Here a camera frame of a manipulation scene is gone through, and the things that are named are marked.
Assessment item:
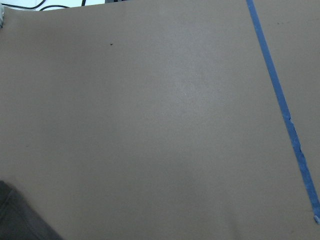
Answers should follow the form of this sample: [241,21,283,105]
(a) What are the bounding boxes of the brown t-shirt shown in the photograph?
[0,181,62,240]

